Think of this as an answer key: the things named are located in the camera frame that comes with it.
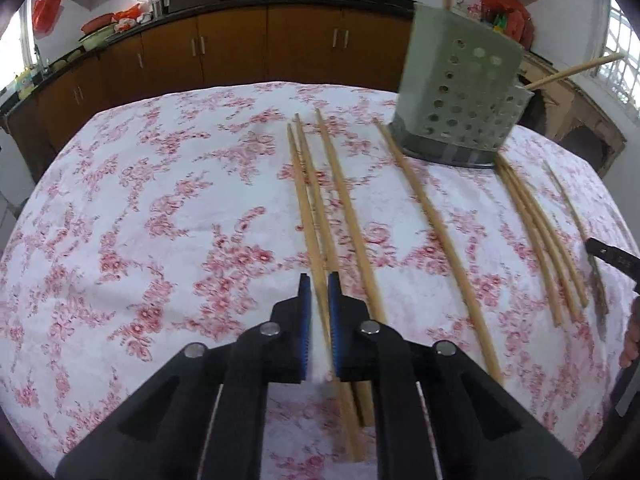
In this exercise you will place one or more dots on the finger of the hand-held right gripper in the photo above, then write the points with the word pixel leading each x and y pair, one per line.
pixel 612 255

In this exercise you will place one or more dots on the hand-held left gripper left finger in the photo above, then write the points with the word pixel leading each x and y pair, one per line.
pixel 305 330

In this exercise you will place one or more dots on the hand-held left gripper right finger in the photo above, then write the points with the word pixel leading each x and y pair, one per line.
pixel 336 330

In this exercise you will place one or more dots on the green perforated utensil holder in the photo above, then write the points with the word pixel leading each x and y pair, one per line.
pixel 450 85

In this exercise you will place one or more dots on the person's right hand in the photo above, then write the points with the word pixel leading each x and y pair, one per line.
pixel 631 342

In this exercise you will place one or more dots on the cream wooden side table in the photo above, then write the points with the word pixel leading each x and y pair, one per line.
pixel 565 105

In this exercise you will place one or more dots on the pink floral tablecloth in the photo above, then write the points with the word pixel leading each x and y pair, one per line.
pixel 175 240

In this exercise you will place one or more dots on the barred window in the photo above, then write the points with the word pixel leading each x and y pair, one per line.
pixel 622 45

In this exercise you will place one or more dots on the brown lower kitchen cabinets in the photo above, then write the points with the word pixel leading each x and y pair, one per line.
pixel 230 45

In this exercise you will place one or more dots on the metal cup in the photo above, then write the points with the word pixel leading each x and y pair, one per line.
pixel 158 9

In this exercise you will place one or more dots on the green basin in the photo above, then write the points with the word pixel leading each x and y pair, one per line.
pixel 97 39

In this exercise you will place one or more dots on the white and red plastic bag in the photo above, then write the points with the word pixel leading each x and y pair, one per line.
pixel 127 17

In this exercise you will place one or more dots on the red basin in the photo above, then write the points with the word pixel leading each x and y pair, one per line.
pixel 97 22

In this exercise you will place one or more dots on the sliding window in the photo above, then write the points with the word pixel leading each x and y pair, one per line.
pixel 15 50

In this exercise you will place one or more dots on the red plastic bag on wall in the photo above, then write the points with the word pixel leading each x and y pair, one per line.
pixel 47 12

